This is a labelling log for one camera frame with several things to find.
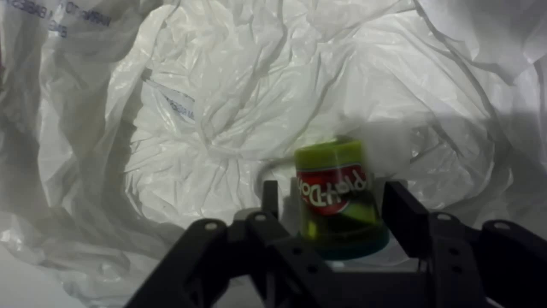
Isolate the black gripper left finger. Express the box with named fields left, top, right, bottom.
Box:
left=244, top=180, right=338, bottom=308

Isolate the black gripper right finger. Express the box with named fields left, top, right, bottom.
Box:
left=381, top=180, right=492, bottom=308

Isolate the green dough can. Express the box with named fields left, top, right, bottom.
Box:
left=292, top=139, right=393, bottom=263

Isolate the clear crumpled plastic bag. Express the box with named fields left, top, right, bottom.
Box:
left=0, top=0, right=547, bottom=308

